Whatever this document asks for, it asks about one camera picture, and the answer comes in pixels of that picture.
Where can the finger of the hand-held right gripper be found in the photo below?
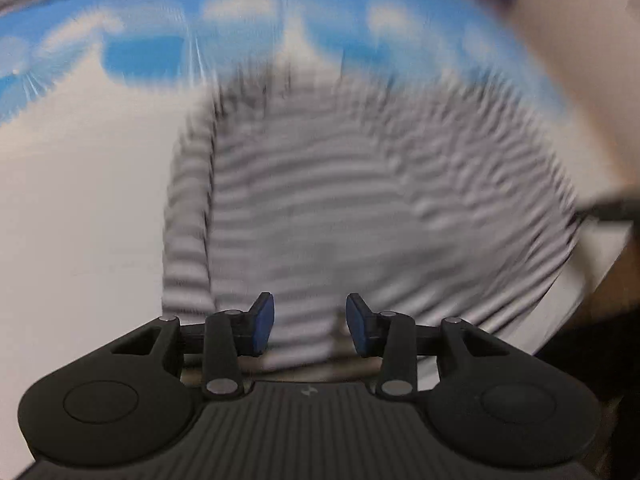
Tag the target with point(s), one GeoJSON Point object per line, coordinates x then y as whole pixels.
{"type": "Point", "coordinates": [610, 210]}

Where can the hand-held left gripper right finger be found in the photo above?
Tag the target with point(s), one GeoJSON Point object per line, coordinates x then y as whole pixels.
{"type": "Point", "coordinates": [356, 323]}

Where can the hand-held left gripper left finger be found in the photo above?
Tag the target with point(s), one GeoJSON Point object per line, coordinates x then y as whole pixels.
{"type": "Point", "coordinates": [263, 322]}

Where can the black white striped small shirt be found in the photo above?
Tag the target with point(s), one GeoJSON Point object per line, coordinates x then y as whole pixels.
{"type": "Point", "coordinates": [360, 200]}

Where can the blue white printed bed sheet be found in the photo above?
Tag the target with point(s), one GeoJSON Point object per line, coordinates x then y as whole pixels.
{"type": "Point", "coordinates": [320, 15]}

